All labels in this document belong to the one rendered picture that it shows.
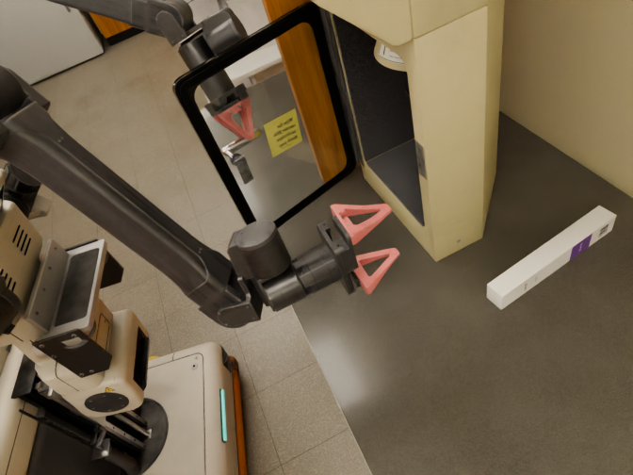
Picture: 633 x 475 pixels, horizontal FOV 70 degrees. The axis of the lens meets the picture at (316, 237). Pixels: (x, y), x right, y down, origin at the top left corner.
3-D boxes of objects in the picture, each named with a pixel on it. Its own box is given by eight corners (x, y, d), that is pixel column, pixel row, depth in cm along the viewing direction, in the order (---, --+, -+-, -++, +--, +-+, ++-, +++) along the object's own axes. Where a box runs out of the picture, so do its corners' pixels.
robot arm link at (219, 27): (167, 8, 86) (151, 17, 79) (215, -25, 82) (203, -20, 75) (205, 66, 92) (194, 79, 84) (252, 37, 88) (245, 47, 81)
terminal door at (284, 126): (358, 168, 109) (316, -3, 80) (256, 243, 101) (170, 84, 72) (355, 167, 110) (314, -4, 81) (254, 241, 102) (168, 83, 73)
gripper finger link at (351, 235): (400, 210, 59) (335, 242, 58) (406, 245, 64) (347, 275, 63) (375, 181, 63) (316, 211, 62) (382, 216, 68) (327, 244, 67)
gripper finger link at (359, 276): (406, 244, 64) (347, 274, 63) (411, 274, 69) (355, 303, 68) (382, 216, 68) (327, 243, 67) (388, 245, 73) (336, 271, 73)
